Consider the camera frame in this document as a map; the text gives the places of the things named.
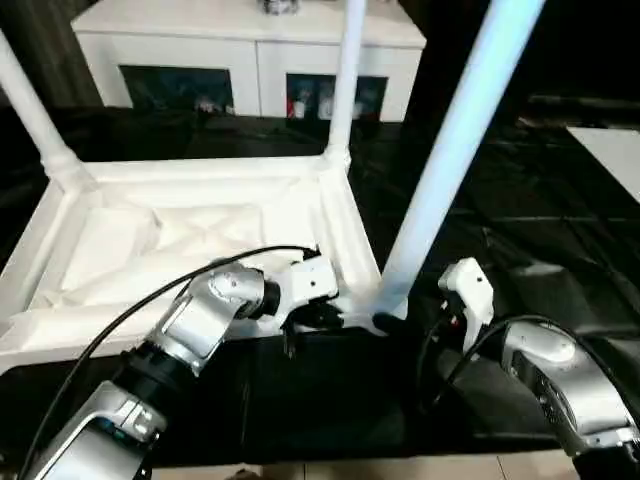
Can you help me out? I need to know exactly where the flat white board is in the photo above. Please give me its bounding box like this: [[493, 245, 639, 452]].
[[567, 126, 640, 200]]

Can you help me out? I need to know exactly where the black work mat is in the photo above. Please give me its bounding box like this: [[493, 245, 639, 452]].
[[0, 104, 640, 470]]

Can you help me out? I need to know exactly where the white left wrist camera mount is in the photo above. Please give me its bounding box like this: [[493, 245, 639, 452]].
[[259, 257, 340, 335]]

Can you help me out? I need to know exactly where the small shiny metal ornament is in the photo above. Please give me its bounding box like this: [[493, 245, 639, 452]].
[[257, 0, 302, 17]]

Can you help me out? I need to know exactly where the white cabinet with openings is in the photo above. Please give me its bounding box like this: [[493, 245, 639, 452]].
[[70, 0, 428, 123]]

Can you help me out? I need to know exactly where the grey curtain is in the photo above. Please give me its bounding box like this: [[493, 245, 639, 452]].
[[0, 0, 105, 110]]

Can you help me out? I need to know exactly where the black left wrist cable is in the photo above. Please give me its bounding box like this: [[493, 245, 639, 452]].
[[17, 244, 322, 480]]

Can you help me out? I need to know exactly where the white plastic table top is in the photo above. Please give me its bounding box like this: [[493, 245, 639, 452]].
[[0, 154, 410, 377]]

